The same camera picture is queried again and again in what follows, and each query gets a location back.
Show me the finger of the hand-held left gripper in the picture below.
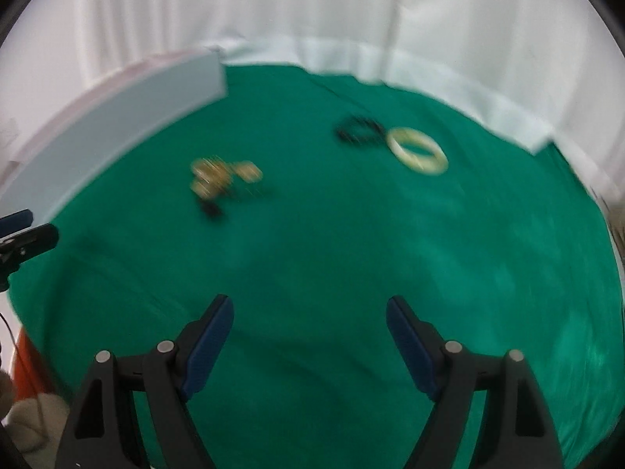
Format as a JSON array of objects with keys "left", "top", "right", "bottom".
[
  {"left": 0, "top": 209, "right": 35, "bottom": 236},
  {"left": 0, "top": 223, "right": 60, "bottom": 274}
]

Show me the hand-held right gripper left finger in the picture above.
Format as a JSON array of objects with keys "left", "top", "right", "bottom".
[{"left": 55, "top": 294, "right": 235, "bottom": 469}]

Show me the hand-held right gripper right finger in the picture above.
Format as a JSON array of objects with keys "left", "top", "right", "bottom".
[{"left": 386, "top": 295, "right": 564, "bottom": 469}]

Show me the white cardboard box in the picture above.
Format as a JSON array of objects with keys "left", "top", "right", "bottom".
[{"left": 0, "top": 46, "right": 229, "bottom": 235}]

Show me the cream jade bangle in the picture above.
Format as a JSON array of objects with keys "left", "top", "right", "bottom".
[{"left": 386, "top": 127, "right": 449, "bottom": 175}]

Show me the black bead bracelet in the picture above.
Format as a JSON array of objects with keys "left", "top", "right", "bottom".
[{"left": 335, "top": 115, "right": 388, "bottom": 147}]

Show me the orange cloth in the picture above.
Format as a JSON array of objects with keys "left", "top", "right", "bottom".
[{"left": 14, "top": 325, "right": 58, "bottom": 404}]

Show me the green velvet cloth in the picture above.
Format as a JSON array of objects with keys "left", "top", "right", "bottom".
[{"left": 10, "top": 61, "right": 625, "bottom": 469}]

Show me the white cloth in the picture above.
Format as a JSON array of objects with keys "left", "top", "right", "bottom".
[{"left": 0, "top": 393, "right": 71, "bottom": 453}]

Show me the white curtain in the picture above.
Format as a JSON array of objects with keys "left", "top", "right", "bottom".
[{"left": 0, "top": 0, "right": 625, "bottom": 206}]

